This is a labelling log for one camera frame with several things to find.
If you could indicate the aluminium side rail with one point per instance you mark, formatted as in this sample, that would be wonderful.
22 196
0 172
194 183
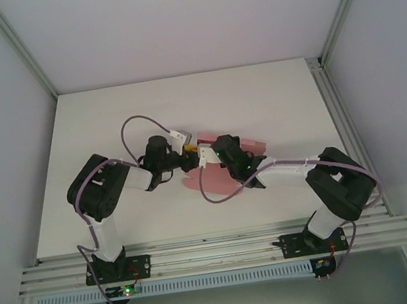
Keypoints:
332 105

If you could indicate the aluminium frame post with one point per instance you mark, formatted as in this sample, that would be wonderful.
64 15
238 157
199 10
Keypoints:
23 52
344 9

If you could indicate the pink paper box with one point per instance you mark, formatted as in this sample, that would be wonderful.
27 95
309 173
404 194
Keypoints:
212 179

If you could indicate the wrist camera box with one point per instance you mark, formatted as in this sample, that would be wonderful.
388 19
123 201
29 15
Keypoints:
207 157
182 136

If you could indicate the aluminium mounting rail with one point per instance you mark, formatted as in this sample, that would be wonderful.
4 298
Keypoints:
217 255

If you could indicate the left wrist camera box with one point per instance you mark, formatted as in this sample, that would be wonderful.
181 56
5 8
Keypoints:
182 136

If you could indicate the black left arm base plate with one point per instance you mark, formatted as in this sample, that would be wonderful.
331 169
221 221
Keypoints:
140 267

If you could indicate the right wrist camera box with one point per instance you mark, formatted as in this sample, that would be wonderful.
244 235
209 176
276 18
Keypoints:
207 157

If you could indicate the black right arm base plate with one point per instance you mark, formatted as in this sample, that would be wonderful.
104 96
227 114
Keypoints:
291 246

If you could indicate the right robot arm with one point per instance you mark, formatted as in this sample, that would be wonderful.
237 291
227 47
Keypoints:
339 183

